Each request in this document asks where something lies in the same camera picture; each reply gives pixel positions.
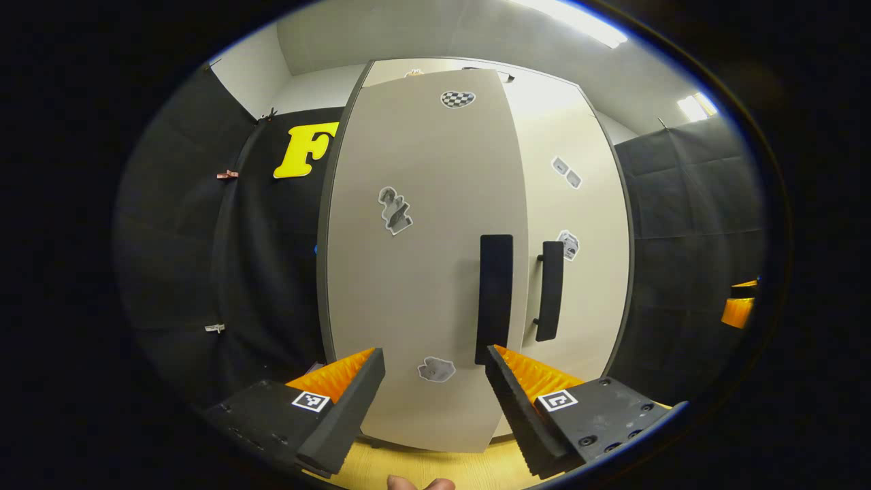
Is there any black backdrop cloth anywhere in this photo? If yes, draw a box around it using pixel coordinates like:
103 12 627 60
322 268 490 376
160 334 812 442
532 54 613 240
609 116 770 406
116 65 344 409

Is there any black flat door handle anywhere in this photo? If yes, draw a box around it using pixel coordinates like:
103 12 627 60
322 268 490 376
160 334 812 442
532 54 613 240
474 234 514 366

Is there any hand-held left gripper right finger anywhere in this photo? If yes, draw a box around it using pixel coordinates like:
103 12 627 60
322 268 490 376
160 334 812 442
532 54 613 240
484 345 688 480

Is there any white and grey cabinet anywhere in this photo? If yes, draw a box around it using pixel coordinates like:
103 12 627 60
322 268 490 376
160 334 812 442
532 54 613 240
316 58 637 382

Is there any white cabinet door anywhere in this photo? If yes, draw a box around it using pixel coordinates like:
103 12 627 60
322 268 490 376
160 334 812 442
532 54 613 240
491 71 630 438
327 68 530 453

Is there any black bar door handle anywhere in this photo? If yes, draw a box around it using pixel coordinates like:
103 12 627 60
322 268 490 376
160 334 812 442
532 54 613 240
534 241 565 342

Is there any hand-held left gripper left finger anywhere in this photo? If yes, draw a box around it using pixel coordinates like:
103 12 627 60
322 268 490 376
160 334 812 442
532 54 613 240
204 348 386 478

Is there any small ceiling light panel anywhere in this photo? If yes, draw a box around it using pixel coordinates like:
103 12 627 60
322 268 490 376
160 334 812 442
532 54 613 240
677 92 719 123

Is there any long ceiling light panel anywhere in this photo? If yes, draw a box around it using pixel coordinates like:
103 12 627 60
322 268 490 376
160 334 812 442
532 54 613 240
510 0 628 50

